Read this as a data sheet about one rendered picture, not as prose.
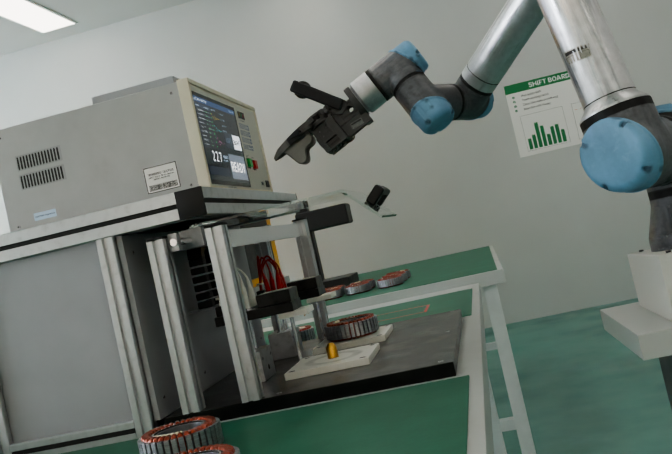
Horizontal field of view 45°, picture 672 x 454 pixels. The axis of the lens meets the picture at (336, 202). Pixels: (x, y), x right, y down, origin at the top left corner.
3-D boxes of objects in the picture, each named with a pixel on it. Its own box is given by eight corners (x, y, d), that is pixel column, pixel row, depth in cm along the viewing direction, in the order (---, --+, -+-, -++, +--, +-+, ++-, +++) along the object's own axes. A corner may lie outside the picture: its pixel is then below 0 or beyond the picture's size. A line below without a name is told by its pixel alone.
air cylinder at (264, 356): (276, 372, 150) (270, 343, 150) (266, 381, 142) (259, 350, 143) (251, 377, 151) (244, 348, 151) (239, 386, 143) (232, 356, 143)
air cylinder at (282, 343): (304, 350, 174) (298, 324, 174) (296, 356, 166) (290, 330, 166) (281, 354, 174) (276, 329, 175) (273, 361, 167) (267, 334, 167)
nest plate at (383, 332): (393, 329, 174) (392, 323, 174) (385, 340, 159) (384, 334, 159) (326, 343, 177) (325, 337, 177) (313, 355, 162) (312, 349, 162)
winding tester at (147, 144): (274, 195, 182) (254, 107, 183) (212, 191, 139) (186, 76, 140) (116, 232, 189) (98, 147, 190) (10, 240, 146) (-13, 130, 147)
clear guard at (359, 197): (397, 215, 155) (390, 185, 155) (383, 217, 131) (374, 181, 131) (237, 252, 160) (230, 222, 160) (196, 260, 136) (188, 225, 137)
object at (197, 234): (215, 243, 142) (210, 221, 142) (204, 245, 136) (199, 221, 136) (192, 249, 143) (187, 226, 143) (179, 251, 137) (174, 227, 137)
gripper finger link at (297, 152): (284, 176, 164) (320, 148, 163) (267, 154, 164) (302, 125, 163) (288, 177, 167) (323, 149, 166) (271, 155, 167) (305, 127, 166)
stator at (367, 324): (382, 326, 173) (379, 309, 173) (376, 334, 162) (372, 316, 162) (332, 337, 174) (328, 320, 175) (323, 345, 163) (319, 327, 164)
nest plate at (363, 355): (380, 348, 150) (379, 342, 150) (370, 364, 135) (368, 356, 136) (303, 364, 153) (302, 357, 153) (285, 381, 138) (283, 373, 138)
